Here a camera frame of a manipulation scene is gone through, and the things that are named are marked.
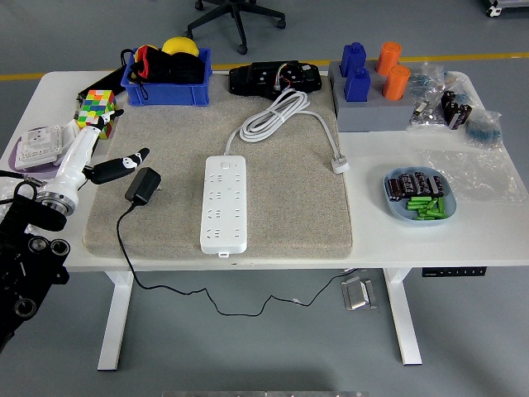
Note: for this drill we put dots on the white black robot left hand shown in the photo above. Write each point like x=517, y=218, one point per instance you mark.
x=74, y=161

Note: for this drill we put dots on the black plug adapter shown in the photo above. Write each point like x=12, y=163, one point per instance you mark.
x=142, y=186

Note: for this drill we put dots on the white power strip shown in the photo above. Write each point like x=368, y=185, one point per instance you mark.
x=225, y=215

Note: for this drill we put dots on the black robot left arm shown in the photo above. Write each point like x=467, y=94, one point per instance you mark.
x=25, y=269

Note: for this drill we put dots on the white plastic cover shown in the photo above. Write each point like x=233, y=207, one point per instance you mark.
x=69, y=134

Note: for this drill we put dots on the purple tray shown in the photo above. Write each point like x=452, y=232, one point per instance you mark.
x=16, y=162

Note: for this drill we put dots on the colourful puzzle cube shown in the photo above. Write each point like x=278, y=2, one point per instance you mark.
x=95, y=105

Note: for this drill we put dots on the clear bag of silver screws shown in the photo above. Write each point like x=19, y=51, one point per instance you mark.
x=5, y=191

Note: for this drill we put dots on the long black box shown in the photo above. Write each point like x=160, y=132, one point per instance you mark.
x=99, y=82

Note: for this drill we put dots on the blue plastic bin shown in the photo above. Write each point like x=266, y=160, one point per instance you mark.
x=165, y=93

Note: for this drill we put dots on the yellow ball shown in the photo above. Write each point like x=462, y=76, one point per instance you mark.
x=179, y=44

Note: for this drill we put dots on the white table leg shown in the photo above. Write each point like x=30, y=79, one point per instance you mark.
x=403, y=322
x=115, y=322

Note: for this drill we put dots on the black office chair base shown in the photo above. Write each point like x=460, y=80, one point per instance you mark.
x=237, y=16

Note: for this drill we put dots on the grey-brown mat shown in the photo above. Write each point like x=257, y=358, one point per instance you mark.
x=289, y=207

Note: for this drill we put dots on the blue bottle-shaped block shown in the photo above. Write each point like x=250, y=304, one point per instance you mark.
x=353, y=58
x=357, y=84

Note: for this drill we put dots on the grey block holder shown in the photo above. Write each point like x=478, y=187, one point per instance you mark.
x=372, y=116

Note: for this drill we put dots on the silver foot pedal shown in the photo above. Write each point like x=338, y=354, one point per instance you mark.
x=357, y=294

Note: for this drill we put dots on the black cylindrical capacitor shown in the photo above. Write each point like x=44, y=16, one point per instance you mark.
x=420, y=183
x=436, y=186
x=394, y=190
x=447, y=103
x=466, y=113
x=407, y=185
x=455, y=118

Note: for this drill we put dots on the light blue plate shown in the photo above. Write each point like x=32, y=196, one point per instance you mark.
x=398, y=213

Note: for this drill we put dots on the orange cylinder block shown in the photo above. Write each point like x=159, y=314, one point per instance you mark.
x=396, y=82
x=388, y=55

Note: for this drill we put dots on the green battery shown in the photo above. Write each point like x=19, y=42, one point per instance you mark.
x=418, y=205
x=441, y=207
x=423, y=217
x=432, y=204
x=430, y=213
x=418, y=200

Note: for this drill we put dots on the clear bag of silver parts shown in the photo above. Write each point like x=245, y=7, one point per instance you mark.
x=425, y=116

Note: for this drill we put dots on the clear bag of resistors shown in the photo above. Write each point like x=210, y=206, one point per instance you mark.
x=427, y=78

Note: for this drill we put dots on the black desk control panel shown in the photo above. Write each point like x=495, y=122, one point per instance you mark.
x=454, y=272

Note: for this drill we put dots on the empty clear plastic bag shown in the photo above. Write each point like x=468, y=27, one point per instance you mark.
x=475, y=173

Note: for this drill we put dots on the clear bag of blue parts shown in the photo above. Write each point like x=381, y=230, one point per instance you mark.
x=483, y=130

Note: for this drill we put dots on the white wall socket panel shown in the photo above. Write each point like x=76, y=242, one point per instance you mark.
x=39, y=142

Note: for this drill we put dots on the white wheeled frame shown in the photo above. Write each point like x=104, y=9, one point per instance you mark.
x=506, y=6

